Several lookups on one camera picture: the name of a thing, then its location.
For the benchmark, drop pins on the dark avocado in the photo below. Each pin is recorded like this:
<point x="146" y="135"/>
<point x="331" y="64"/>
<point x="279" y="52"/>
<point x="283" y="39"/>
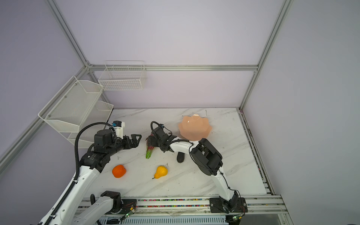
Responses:
<point x="180" y="157"/>

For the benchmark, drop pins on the white mesh two-tier shelf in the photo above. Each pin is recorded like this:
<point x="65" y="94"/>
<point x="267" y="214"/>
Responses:
<point x="77" y="105"/>

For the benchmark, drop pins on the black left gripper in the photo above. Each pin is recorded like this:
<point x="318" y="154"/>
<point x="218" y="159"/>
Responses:
<point x="135" y="144"/>

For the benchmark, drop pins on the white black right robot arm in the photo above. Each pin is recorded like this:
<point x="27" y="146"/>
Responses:
<point x="207" y="158"/>

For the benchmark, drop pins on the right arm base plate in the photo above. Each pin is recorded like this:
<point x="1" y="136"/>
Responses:
<point x="219" y="205"/>

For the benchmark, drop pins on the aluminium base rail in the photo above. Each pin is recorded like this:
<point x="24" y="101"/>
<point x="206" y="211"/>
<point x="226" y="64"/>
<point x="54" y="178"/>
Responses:
<point x="200" y="205"/>

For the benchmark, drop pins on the pink dragon fruit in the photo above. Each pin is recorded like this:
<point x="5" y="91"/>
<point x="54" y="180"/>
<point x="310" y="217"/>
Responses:
<point x="149" y="150"/>

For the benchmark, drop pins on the yellow pear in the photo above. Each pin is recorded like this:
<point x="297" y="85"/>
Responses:
<point x="161" y="171"/>

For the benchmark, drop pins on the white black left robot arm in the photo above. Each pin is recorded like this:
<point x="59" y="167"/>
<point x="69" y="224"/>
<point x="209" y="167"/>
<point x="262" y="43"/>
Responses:
<point x="107" y="142"/>

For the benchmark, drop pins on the orange fruit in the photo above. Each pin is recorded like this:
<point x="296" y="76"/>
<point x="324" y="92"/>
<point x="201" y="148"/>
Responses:
<point x="119" y="171"/>

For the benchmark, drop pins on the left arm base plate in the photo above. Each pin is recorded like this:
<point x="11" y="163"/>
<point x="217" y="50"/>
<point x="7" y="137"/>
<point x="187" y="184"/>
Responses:
<point x="122" y="206"/>

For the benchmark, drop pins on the white wire wall basket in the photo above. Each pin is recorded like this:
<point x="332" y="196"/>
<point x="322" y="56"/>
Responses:
<point x="123" y="76"/>

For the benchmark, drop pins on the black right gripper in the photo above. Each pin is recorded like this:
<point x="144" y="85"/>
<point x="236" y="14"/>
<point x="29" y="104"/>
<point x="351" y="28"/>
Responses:
<point x="150" y="141"/>

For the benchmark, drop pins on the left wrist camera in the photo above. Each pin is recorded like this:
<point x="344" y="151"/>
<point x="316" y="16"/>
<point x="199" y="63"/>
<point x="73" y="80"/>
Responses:
<point x="118" y="127"/>

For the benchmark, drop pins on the peach scalloped fruit bowl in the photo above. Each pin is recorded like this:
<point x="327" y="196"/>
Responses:
<point x="194" y="128"/>

